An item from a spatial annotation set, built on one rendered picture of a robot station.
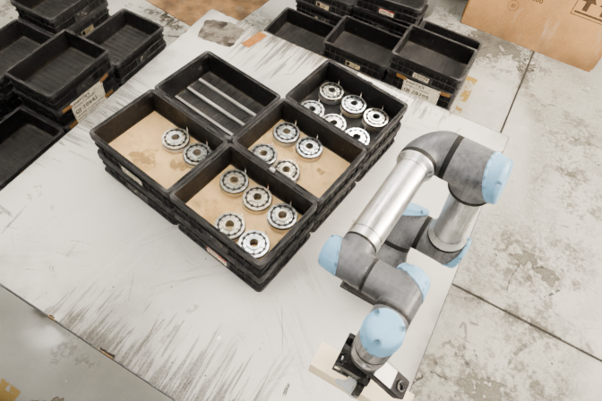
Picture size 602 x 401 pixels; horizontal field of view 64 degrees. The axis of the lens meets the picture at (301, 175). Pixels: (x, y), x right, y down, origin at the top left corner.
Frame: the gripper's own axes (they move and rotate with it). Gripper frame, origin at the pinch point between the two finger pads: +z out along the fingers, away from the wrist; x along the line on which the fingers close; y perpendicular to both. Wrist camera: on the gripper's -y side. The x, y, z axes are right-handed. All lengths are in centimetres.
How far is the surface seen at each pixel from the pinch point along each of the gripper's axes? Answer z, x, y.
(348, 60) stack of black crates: 67, -174, 75
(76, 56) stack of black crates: 60, -88, 194
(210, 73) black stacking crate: 26, -88, 106
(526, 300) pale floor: 109, -110, -65
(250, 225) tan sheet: 26, -34, 52
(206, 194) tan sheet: 26, -37, 72
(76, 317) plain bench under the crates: 39, 17, 85
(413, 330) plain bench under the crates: 39, -35, -11
